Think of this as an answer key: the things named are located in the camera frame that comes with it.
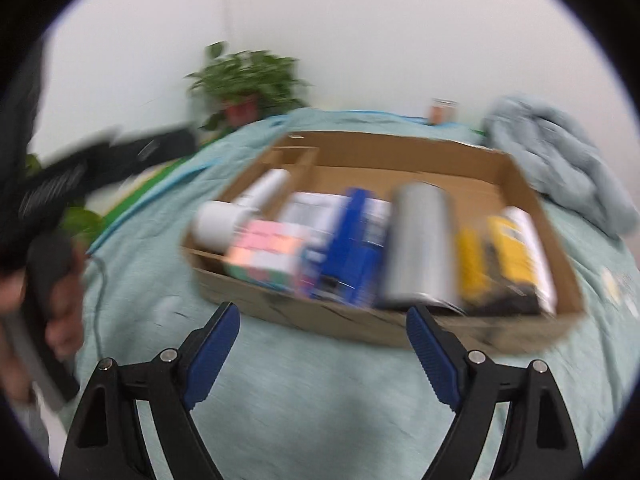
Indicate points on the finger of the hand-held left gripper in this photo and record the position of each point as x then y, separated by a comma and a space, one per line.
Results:
150, 150

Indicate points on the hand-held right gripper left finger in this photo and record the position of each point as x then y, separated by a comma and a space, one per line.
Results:
210, 360

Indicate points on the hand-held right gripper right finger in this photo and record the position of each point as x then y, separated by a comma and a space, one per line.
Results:
435, 360

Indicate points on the white bottle with leaf print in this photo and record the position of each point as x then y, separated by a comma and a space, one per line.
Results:
215, 220

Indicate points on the silver metal tin canister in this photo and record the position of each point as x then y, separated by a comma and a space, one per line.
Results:
420, 240

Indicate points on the pastel colour puzzle cube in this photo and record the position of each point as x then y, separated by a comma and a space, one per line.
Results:
265, 250

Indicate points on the yellow jar with black lid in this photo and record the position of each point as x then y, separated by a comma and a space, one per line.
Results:
500, 255

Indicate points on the blue toy skateboard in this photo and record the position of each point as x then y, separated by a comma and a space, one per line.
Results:
350, 245

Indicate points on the brown cardboard box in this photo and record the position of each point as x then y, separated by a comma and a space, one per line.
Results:
400, 160

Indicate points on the person's left hand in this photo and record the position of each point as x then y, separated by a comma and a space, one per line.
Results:
65, 330

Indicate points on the green mat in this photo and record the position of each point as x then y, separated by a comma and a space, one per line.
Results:
140, 190

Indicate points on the large leafy green plant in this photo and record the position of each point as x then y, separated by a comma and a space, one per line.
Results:
82, 220

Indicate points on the teal quilted blanket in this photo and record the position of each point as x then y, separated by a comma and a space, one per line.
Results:
310, 400

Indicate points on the potted plant in red pot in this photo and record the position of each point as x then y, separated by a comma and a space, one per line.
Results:
245, 80

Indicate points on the light blue down jacket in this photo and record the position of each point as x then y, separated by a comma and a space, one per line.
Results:
550, 160

